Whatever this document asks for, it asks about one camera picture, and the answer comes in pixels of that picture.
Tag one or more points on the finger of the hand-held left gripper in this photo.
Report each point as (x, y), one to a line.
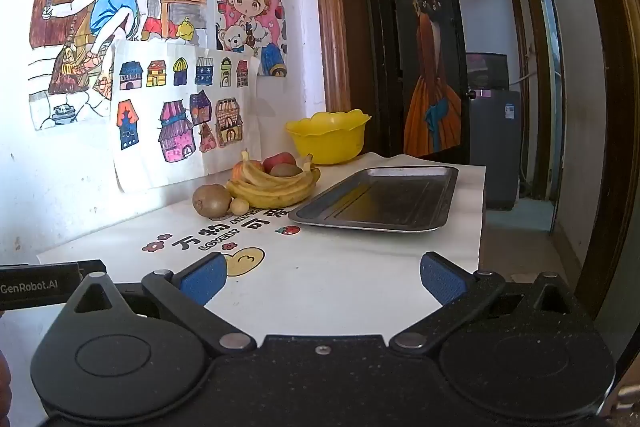
(95, 266)

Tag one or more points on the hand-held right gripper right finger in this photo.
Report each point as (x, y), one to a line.
(442, 277)

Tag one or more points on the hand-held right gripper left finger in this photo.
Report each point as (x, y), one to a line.
(207, 279)

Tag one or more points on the kiwi with sticker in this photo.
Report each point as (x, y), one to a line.
(211, 202)

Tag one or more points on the small yellow-green fruit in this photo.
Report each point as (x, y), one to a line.
(239, 206)

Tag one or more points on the metal tray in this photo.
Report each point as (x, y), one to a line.
(380, 202)

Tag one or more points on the orange-red apple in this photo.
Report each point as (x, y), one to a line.
(252, 166)

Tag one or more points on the plain brown kiwi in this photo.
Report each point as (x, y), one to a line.
(286, 170)

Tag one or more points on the dark red apple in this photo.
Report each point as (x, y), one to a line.
(277, 161)

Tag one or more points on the yellow plastic bowl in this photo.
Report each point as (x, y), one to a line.
(325, 144)

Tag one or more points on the white printed table cover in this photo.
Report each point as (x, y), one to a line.
(325, 272)

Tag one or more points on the colourful houses drawing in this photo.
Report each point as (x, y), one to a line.
(150, 147)

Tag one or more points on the girl with teddy poster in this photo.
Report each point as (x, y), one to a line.
(250, 7)

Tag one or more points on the large brown door frame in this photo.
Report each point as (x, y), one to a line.
(615, 107)

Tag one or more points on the wooden door frame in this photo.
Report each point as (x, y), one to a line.
(330, 7)

